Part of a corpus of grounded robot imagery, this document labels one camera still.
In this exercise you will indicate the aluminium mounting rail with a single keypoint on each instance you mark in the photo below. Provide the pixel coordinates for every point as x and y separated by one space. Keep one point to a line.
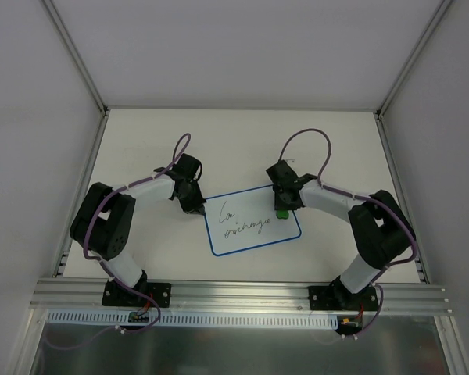
239 297

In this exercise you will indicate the aluminium frame post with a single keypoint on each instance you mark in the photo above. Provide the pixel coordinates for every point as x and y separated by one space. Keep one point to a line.
72 51
426 34

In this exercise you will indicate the blue-framed whiteboard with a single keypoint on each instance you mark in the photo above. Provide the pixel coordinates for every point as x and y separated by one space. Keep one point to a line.
246 220

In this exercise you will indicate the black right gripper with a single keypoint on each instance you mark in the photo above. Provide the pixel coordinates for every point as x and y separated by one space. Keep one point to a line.
284 200

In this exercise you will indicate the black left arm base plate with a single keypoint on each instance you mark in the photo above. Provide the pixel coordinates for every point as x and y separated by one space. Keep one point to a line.
116 296

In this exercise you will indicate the green bone-shaped eraser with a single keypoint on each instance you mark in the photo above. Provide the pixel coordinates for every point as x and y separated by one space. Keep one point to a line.
282 214

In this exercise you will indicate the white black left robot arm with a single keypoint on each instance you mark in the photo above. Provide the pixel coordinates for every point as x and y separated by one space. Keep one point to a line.
102 225

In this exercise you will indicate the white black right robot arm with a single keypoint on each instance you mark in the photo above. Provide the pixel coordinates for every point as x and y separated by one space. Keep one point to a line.
380 230

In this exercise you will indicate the right aluminium frame post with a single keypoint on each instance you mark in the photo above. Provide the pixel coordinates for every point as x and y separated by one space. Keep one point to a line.
426 34

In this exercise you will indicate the white slotted cable duct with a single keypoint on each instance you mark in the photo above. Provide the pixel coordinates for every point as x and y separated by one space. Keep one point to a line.
307 320

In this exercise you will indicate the left aluminium frame post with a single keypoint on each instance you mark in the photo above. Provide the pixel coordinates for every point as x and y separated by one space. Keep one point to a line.
72 51

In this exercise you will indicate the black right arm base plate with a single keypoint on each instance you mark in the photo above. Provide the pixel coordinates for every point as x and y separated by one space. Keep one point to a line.
328 298

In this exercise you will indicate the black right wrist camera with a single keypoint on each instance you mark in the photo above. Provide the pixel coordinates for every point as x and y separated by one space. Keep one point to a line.
281 174

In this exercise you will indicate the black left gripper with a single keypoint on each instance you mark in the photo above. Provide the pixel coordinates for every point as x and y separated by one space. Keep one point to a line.
193 200

